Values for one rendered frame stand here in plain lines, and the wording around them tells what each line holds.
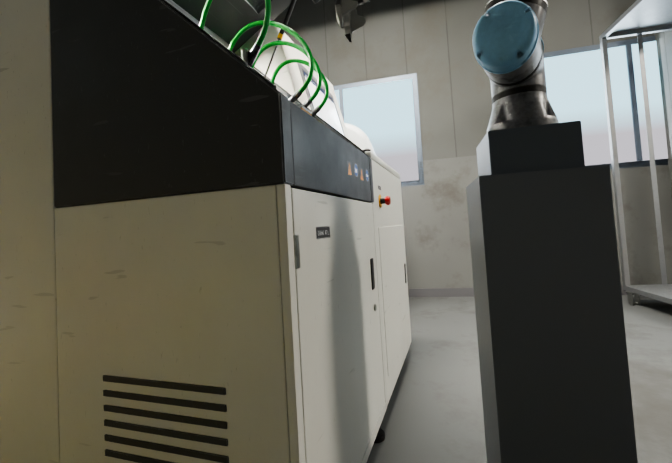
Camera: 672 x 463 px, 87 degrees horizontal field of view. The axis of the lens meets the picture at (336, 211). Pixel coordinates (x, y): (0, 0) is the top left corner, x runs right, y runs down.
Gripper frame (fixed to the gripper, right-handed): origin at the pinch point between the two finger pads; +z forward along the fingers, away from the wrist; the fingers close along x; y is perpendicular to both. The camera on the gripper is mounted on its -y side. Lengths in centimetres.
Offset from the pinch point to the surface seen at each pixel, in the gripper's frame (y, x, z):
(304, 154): -2.4, -25.8, 37.7
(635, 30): 167, 241, -86
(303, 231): -2, -28, 53
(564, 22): 129, 270, -117
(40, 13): -63, -35, -1
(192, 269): -23, -35, 59
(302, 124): -2.4, -25.9, 31.7
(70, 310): -56, -35, 67
